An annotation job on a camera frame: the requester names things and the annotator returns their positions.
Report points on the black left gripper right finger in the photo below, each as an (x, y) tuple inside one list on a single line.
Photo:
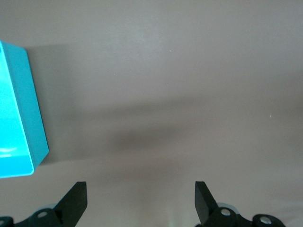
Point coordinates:
[(206, 205)]

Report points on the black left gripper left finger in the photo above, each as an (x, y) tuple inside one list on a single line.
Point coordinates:
[(71, 203)]

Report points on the teal plastic bin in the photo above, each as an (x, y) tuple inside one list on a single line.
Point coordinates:
[(16, 106)]

